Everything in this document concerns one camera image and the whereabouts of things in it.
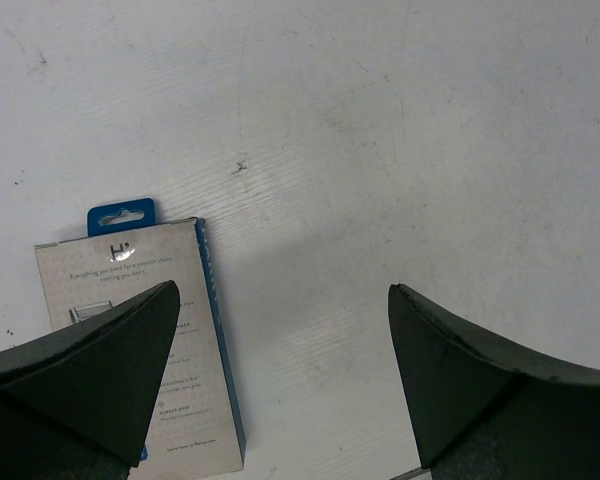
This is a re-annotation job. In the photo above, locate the grey Harry's box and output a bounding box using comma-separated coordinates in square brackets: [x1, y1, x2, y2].
[35, 217, 246, 479]

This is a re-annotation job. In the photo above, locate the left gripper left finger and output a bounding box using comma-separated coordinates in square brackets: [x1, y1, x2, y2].
[0, 281, 180, 466]

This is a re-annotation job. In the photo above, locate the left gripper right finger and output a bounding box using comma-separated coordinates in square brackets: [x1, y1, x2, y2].
[388, 284, 600, 469]

